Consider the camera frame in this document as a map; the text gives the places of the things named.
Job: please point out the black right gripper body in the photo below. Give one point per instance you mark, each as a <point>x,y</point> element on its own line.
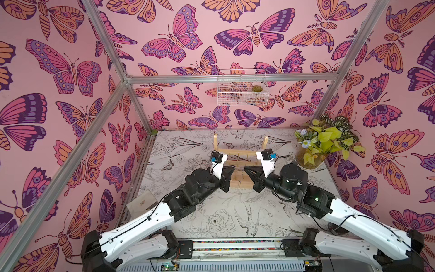
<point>266,178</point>

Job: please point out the white wire basket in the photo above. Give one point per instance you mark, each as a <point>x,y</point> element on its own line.
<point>234,88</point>

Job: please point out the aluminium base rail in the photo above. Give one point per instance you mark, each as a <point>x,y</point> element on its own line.
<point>238,255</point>

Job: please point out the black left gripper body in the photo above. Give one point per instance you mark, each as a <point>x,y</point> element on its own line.
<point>222,182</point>

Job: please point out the wooden jewelry display stand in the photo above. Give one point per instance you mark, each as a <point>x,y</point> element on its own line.
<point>239,158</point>

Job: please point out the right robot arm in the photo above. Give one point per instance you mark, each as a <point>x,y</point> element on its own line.
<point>384,248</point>

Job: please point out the small succulent in basket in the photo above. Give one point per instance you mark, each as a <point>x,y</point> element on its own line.
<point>257,88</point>

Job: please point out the grey paper card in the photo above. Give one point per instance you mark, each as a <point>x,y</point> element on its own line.
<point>141,204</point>

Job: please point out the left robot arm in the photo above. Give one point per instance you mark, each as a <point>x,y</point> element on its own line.
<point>148,236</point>

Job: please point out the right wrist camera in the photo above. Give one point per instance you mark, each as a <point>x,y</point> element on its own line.
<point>267,158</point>

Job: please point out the potted green plant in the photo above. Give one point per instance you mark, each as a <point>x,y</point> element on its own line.
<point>324,137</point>

